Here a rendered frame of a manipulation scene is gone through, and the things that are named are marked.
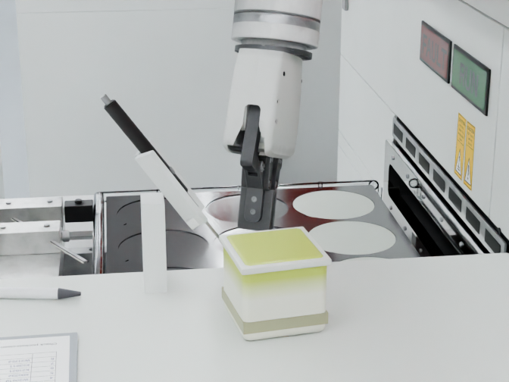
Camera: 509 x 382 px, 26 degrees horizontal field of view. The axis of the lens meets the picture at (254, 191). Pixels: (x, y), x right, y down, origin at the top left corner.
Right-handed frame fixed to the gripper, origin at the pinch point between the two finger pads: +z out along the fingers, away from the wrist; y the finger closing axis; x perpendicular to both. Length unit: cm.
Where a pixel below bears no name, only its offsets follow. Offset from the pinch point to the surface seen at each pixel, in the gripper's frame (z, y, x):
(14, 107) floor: -20, -356, -222
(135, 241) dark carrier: 5.8, -14.8, -18.1
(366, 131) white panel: -11, -61, -2
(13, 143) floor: -3, -309, -196
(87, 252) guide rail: 8.5, -21.8, -27.1
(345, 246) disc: 3.8, -19.8, 5.1
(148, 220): 1.5, 13.5, -5.7
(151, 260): 5.0, 12.2, -5.6
